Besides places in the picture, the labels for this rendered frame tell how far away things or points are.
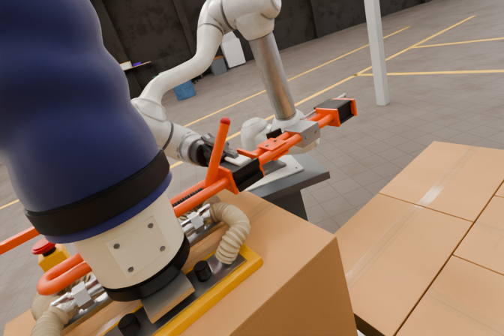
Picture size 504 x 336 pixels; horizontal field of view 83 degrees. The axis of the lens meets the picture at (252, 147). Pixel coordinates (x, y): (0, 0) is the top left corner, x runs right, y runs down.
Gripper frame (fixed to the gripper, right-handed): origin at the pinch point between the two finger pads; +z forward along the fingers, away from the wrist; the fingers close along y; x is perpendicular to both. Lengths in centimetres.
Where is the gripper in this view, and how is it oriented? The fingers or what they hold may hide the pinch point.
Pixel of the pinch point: (240, 167)
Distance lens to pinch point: 66.2
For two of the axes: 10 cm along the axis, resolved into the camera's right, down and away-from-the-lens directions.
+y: 2.8, 8.8, 3.8
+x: -7.6, 4.4, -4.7
